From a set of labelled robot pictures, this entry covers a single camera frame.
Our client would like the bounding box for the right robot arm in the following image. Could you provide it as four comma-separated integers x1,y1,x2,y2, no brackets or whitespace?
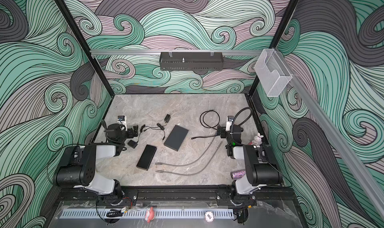
217,107,283,198

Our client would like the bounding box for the round white pink object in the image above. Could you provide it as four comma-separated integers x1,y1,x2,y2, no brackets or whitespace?
205,212,214,223

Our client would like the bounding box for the white slotted cable duct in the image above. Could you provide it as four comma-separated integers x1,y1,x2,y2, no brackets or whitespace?
59,208,235,220

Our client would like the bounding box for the small black power adapter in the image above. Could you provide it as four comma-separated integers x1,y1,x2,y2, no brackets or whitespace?
128,125,146,149

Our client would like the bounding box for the clear acrylic wall box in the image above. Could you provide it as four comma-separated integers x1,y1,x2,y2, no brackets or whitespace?
255,48,292,97

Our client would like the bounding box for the large black network switch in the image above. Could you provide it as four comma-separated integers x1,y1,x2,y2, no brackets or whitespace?
164,125,189,152

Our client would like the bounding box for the glittery purple microphone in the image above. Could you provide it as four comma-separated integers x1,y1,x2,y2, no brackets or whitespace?
231,170,246,180

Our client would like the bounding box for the black perforated wall tray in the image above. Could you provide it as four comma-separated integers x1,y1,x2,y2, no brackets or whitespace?
159,51,224,71

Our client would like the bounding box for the upper grey ethernet cable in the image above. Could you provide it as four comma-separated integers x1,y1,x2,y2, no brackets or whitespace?
154,134,218,168

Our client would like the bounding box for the coiled black cable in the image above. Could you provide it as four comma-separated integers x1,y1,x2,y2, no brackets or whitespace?
190,109,222,141

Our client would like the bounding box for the small black ribbed switch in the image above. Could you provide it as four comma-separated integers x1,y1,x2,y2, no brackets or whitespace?
136,145,157,171

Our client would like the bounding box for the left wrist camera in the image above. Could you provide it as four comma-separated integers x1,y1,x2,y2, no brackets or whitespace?
118,116,128,131

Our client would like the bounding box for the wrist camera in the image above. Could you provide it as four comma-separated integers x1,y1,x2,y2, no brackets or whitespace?
226,116,234,132
118,116,128,131

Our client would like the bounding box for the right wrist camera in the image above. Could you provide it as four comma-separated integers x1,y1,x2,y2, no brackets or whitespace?
226,116,234,132

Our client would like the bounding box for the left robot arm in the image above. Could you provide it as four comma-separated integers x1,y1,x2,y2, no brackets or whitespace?
52,116,139,199

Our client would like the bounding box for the black adapter with bundled cable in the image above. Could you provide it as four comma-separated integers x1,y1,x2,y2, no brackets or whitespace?
143,114,171,140

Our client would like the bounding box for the pink bunny figurine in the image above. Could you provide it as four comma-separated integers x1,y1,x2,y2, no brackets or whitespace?
252,133,264,146

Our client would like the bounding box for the pink toy on duct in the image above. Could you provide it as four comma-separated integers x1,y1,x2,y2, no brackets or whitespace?
145,207,155,224

